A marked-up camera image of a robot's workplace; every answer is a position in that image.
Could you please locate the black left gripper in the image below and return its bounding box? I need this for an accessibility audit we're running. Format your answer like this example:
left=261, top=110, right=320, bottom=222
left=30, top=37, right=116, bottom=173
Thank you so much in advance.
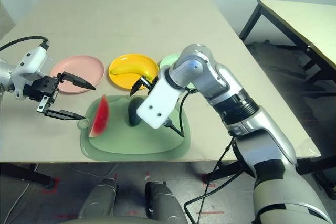
left=24, top=71, right=97, bottom=121

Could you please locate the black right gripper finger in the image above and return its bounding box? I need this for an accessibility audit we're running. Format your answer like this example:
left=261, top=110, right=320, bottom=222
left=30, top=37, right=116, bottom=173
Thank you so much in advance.
left=130, top=76, right=149, bottom=97
left=146, top=76, right=160, bottom=88

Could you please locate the yellow toy banana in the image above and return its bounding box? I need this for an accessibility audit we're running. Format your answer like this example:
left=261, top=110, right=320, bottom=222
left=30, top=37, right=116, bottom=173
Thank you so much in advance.
left=109, top=64, right=153, bottom=81

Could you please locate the dark green avocado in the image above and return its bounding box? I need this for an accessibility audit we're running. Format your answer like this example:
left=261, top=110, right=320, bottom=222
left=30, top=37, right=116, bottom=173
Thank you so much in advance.
left=127, top=97, right=145, bottom=127

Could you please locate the red watermelon slice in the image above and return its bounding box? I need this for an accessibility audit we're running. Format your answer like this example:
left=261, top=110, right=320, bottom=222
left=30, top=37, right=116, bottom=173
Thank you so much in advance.
left=88, top=94, right=110, bottom=138

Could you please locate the yellow plastic plate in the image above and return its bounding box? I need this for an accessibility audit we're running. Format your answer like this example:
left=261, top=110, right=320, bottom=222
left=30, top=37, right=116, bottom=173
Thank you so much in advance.
left=108, top=53, right=160, bottom=91

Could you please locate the light green plastic plate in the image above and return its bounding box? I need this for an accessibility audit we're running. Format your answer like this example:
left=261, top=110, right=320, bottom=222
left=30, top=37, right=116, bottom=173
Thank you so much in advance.
left=159, top=52, right=196, bottom=90

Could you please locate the pink plastic plate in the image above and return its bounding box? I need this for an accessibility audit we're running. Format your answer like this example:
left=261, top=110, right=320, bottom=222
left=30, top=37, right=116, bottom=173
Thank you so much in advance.
left=49, top=55, right=105, bottom=94

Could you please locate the green silicone mat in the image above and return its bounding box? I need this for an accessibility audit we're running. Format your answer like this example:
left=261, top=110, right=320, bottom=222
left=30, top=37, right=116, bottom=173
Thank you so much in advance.
left=77, top=94, right=192, bottom=162

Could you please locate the grey robot left leg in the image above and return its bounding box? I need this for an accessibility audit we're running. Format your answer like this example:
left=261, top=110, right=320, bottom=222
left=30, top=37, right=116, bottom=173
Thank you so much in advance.
left=78, top=178, right=119, bottom=219

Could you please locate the grey robot leg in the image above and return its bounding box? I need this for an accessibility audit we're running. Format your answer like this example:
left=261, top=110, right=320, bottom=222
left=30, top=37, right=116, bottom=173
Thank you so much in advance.
left=145, top=180, right=188, bottom=224
left=78, top=178, right=119, bottom=219

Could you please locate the grey robot right leg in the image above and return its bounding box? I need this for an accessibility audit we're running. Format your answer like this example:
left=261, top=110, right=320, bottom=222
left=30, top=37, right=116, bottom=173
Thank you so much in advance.
left=145, top=180, right=188, bottom=224

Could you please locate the black right camera cable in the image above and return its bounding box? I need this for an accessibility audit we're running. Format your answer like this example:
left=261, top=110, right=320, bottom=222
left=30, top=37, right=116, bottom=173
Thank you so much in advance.
left=164, top=89, right=199, bottom=137

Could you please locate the black camera cable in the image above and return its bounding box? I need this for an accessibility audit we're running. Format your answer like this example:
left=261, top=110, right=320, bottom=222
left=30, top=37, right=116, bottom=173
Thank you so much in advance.
left=164, top=89, right=199, bottom=137
left=0, top=36, right=49, bottom=51

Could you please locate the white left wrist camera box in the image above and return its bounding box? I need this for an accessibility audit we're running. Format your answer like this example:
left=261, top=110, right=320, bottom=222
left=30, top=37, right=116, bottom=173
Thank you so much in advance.
left=12, top=46, right=55, bottom=101

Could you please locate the black left camera cable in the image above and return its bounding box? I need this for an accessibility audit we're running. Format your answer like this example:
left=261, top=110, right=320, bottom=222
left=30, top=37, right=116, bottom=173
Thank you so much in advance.
left=0, top=36, right=49, bottom=51

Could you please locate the black hanging arm cable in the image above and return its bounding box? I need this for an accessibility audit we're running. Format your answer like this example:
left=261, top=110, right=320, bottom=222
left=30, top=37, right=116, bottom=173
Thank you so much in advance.
left=183, top=134, right=244, bottom=224

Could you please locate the white floor cable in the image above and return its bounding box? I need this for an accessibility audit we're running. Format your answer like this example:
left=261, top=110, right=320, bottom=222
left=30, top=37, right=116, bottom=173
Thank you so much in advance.
left=5, top=182, right=31, bottom=222

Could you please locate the side table with black frame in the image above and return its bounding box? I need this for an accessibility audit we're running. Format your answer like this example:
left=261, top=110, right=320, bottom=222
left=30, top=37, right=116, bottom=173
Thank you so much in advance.
left=239, top=0, right=336, bottom=96

